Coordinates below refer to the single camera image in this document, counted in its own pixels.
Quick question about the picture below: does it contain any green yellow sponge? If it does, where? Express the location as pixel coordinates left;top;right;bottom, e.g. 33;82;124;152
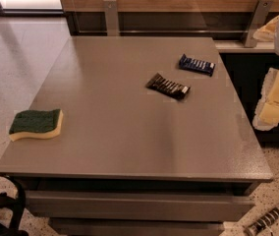
9;109;64;142

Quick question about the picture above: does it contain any blue rxbar blueberry bar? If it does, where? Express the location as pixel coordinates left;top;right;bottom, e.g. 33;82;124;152
179;55;215;77

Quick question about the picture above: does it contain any right grey metal bracket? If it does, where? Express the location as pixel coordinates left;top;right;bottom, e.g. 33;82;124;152
242;0;274;48

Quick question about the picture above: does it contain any black chair frame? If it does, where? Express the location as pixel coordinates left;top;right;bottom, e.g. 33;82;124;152
0;175;28;236

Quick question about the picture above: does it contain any striped tube on floor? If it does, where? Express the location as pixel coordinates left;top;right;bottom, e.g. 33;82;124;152
245;204;279;236

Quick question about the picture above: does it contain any grey drawer cabinet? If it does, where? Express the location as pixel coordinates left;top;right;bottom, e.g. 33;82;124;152
0;37;273;236

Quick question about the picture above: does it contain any left grey metal bracket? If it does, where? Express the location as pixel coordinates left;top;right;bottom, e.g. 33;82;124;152
103;0;120;36

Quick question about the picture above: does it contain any black rxbar bar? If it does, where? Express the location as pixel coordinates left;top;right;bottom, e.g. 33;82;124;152
145;73;191;100

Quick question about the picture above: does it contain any grey metal bracket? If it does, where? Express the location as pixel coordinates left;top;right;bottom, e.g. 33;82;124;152
242;0;274;48
103;0;120;36

